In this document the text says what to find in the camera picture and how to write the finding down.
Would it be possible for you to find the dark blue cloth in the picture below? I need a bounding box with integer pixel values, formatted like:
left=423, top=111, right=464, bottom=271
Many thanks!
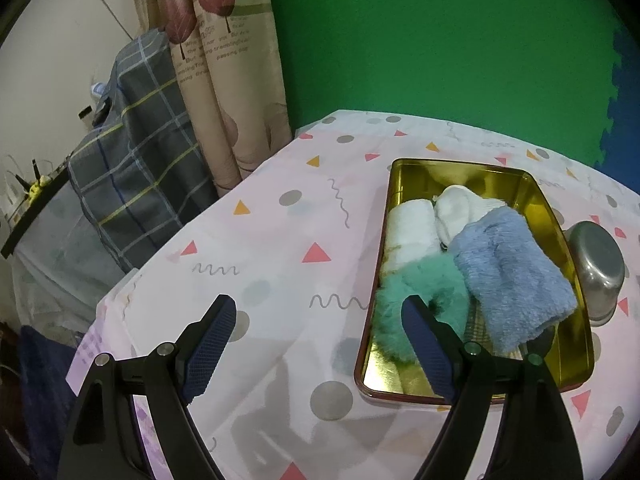
left=19, top=324, right=85, bottom=480

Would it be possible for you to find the steel bowl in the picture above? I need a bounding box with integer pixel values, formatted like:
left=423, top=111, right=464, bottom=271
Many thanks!
left=562, top=221, right=627, bottom=329

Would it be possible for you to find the blue foam mat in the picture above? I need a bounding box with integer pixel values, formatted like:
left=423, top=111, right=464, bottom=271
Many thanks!
left=594, top=25, right=640, bottom=192

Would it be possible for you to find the grey plaid cloth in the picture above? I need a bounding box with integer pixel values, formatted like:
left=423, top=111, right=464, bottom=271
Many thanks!
left=67, top=27, right=222, bottom=274

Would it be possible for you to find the green foam mat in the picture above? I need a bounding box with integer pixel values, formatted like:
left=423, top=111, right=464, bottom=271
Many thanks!
left=262, top=0, right=637, bottom=172

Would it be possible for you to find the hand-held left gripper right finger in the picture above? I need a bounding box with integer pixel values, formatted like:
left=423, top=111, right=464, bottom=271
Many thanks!
left=401, top=294, right=585, bottom=480

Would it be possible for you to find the blue fluffy towel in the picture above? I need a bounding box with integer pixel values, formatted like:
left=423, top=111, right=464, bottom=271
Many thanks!
left=450, top=207, right=579, bottom=356

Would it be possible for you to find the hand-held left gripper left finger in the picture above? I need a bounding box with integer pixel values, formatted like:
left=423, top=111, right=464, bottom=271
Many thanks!
left=56, top=294, right=238, bottom=480

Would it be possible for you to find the green fuzzy sock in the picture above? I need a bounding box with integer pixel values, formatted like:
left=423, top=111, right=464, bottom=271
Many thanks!
left=372, top=252, right=474, bottom=364

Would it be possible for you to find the beige leaf print curtain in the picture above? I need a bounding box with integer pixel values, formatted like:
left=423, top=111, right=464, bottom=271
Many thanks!
left=124, top=0, right=294, bottom=199

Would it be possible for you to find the white crumpled towel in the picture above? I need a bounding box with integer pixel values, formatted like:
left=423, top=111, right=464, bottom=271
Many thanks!
left=433, top=185, right=512, bottom=249

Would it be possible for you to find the white rolled towel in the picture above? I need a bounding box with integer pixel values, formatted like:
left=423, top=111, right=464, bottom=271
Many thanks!
left=382, top=199, right=454, bottom=282

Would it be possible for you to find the white mesh cover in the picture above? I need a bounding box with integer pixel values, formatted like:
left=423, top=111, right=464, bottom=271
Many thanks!
left=10, top=180, right=132, bottom=352

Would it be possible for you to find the black frame bar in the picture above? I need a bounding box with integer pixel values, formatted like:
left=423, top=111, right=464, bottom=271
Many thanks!
left=0, top=160, right=74, bottom=261

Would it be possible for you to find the gold metal tin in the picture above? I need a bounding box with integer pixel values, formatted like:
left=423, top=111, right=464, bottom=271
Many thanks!
left=354, top=158, right=596, bottom=405

